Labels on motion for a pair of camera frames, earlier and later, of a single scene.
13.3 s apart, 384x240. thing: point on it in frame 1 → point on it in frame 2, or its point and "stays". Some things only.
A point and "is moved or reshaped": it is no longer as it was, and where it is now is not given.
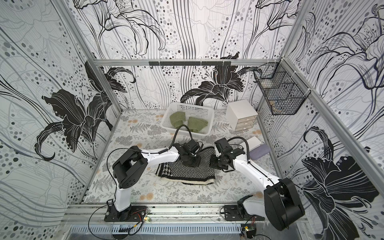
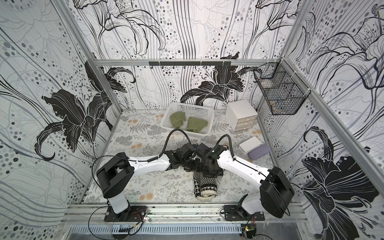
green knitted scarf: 177,118 stays
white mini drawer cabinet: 241,115 stays
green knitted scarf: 196,124 stays
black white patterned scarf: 203,174 is moved or reshaped
